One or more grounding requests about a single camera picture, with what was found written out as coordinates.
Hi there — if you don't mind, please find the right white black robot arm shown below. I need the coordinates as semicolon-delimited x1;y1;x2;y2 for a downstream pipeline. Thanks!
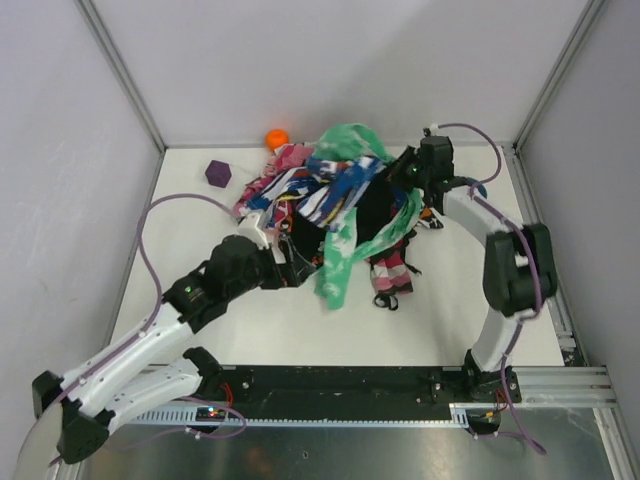
391;129;558;402

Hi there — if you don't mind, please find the purple polyhedron block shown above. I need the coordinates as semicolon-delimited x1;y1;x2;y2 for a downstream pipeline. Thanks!
205;160;232;188

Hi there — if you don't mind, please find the blue white patterned cloth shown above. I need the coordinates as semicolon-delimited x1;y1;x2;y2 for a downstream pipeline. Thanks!
244;156;389;232

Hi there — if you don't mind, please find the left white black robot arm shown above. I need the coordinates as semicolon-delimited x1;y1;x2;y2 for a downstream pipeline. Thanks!
32;233;322;464

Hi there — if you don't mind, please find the black orange patterned cloth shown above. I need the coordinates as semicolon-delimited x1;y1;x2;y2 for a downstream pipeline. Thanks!
418;207;444;230

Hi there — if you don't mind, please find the grey cable duct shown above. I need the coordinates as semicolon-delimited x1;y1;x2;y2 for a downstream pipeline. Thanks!
144;403;501;429

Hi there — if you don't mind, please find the orange ball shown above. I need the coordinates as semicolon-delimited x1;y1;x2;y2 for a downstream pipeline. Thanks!
265;129;289;152

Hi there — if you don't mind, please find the blue ceramic bowl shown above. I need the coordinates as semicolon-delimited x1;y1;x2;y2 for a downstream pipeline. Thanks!
465;177;488;199

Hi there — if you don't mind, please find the pink white patterned cloth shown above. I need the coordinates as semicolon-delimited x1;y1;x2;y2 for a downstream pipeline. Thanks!
233;143;315;216

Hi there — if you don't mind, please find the green white tie-dye cloth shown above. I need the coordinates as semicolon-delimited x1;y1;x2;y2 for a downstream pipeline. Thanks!
313;123;423;310

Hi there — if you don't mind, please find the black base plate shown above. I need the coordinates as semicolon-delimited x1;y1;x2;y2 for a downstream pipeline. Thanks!
195;365;500;422

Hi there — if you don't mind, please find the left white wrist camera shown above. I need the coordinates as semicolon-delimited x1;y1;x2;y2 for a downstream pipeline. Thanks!
237;211;272;250

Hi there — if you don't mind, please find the pink striped cloth with straps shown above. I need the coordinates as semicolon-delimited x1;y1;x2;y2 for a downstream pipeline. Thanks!
367;235;422;311

